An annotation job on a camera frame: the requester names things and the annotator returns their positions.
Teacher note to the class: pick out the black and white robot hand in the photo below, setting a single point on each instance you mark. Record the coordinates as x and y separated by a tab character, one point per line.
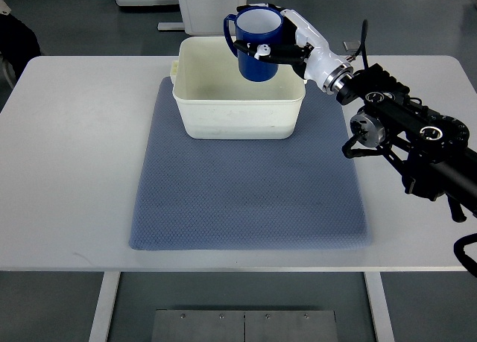
304	48

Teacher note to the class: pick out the blue enamel mug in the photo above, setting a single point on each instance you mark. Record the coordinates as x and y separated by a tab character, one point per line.
254	25

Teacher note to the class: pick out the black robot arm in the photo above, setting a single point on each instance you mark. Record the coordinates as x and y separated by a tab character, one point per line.
429	150

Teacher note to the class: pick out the white plastic box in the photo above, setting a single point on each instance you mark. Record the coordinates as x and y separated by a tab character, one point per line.
216	102

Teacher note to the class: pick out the grey floor socket plate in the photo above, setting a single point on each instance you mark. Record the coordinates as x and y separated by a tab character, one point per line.
352	47

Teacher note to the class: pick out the blue textured mat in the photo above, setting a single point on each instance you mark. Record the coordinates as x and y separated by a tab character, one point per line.
298	193

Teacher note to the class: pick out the right white table leg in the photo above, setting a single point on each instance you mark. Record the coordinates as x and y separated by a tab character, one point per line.
378	307

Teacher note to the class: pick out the white table leg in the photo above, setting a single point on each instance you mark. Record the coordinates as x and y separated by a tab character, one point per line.
378	307
105	307

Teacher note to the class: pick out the black fabric seat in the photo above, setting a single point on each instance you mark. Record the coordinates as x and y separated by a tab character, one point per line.
19	43

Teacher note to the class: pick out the grey metal floor plate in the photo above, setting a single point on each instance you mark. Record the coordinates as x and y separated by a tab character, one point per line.
241	325

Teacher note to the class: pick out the left white table leg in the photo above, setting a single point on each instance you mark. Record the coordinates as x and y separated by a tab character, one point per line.
105	307

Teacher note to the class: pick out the white pedestal stand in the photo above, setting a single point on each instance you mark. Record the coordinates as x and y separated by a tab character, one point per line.
202	17

